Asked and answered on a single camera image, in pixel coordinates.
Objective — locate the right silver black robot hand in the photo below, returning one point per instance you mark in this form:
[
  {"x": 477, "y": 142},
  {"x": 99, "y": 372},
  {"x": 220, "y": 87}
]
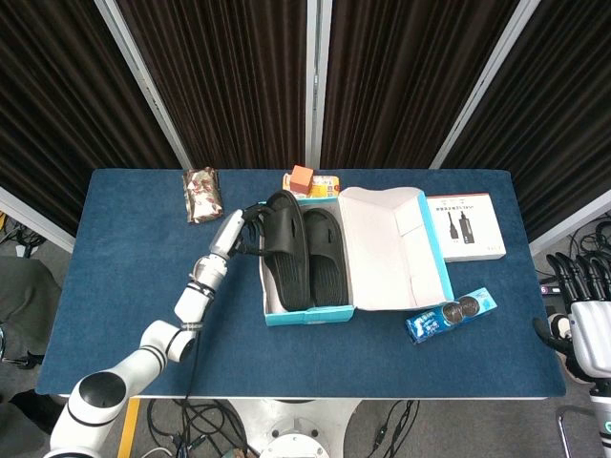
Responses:
[{"x": 594, "y": 339}]

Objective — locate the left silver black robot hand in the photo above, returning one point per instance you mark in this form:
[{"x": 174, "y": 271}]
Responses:
[{"x": 226, "y": 234}]

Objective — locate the black rubber slipper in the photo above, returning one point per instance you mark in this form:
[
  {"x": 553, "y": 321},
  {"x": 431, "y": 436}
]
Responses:
[
  {"x": 329, "y": 276},
  {"x": 286, "y": 281}
]

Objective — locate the light blue shoe box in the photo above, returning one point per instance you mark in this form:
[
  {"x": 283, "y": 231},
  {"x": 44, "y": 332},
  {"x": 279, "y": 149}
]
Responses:
[{"x": 386, "y": 248}]

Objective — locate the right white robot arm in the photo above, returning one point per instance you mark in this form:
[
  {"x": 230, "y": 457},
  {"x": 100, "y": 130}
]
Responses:
[{"x": 601, "y": 420}]

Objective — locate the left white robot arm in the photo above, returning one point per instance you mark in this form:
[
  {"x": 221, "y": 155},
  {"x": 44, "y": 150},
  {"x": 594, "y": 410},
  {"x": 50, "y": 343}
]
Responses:
[{"x": 191, "y": 300}]

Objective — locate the orange cube block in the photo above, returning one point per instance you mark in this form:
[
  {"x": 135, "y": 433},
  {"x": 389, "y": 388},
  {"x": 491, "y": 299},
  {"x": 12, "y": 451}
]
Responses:
[{"x": 302, "y": 179}]

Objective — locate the white and black sneaker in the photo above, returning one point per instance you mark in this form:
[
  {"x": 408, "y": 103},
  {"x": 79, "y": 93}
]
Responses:
[{"x": 558, "y": 323}]

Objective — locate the brown foil snack packet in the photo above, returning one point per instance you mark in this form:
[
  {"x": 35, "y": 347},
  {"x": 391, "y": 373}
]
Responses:
[{"x": 203, "y": 200}]

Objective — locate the black power strip purple label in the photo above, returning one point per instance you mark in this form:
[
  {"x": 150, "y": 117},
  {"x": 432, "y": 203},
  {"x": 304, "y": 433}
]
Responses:
[{"x": 554, "y": 289}]

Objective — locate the yellow flat snack packet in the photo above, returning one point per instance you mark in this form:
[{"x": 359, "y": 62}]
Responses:
[{"x": 327, "y": 186}]

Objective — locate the blue Oreo cookie pack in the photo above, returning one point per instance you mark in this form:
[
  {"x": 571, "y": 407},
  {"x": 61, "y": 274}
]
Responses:
[{"x": 448, "y": 315}]

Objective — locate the dark pleated curtain panel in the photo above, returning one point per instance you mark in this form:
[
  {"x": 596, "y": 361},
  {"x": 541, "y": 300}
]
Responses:
[
  {"x": 563, "y": 95},
  {"x": 406, "y": 71},
  {"x": 57, "y": 95},
  {"x": 229, "y": 71}
]

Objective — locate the blue felt table mat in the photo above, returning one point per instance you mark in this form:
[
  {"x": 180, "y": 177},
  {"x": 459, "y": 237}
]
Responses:
[{"x": 334, "y": 362}]

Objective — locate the dark grey trouser leg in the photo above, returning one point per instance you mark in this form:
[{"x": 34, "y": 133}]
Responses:
[{"x": 24, "y": 296}]

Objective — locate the yellow floor tape strip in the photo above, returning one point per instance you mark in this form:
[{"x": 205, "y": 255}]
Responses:
[{"x": 129, "y": 424}]

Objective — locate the grey metal tube frame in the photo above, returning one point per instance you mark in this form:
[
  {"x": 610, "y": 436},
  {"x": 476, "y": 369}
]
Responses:
[{"x": 560, "y": 420}]

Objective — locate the grey aluminium partition rail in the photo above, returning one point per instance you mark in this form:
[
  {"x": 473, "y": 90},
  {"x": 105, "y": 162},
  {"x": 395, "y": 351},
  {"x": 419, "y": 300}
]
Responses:
[
  {"x": 573, "y": 222},
  {"x": 38, "y": 220}
]

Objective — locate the grey aluminium partition post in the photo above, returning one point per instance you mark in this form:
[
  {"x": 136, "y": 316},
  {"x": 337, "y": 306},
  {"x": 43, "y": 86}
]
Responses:
[
  {"x": 144, "y": 81},
  {"x": 484, "y": 81},
  {"x": 317, "y": 81}
]

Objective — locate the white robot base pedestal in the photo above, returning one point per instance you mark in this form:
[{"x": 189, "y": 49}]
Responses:
[{"x": 296, "y": 429}]

